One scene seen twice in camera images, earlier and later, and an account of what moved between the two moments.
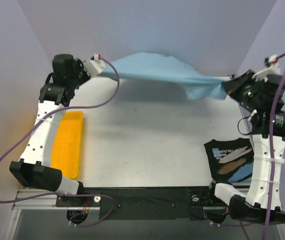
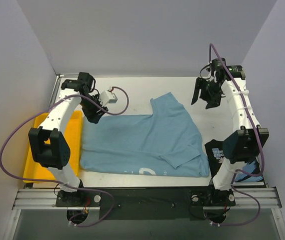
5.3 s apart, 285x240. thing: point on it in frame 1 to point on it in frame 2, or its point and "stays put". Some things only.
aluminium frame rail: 48,202 stays put
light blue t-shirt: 160,68 to 164,142
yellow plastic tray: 67,145 stays put
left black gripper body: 83,70 to 92,109
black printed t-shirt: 230,160 stays put
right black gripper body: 232,85 to 208,89
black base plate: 142,202 stays put
